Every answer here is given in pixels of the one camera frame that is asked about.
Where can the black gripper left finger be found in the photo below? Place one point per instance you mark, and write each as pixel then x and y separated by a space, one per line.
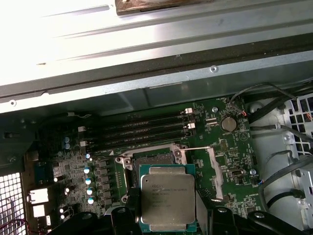
pixel 122 220

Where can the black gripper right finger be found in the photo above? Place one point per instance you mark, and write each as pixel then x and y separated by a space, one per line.
pixel 220 222

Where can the metal socket cover frame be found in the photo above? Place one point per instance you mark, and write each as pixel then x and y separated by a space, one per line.
pixel 216 171

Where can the silver CPU green edge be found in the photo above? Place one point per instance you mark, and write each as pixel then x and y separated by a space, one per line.
pixel 168 195

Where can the CPU socket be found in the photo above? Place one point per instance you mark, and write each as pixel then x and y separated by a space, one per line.
pixel 151 156

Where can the green motherboard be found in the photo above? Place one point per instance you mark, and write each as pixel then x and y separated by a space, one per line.
pixel 242 156

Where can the grey metal drive cage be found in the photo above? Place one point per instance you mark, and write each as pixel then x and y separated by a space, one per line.
pixel 303 186

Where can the round coin battery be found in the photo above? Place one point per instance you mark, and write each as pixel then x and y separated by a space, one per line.
pixel 229 123

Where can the black open PC case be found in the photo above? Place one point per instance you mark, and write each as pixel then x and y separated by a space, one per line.
pixel 171 98

